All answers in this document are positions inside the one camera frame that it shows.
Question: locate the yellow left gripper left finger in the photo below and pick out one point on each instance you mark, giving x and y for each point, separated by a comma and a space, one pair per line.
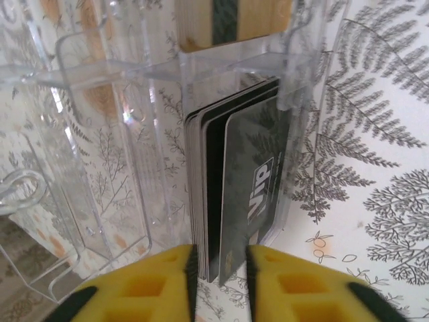
151, 288

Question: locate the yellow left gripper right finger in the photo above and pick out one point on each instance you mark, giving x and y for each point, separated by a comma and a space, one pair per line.
301, 292

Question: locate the black VIP card stack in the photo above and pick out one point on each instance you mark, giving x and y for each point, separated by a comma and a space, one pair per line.
254, 151

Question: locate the clear acrylic card holder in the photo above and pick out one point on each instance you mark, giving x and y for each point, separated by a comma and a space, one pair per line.
100, 100

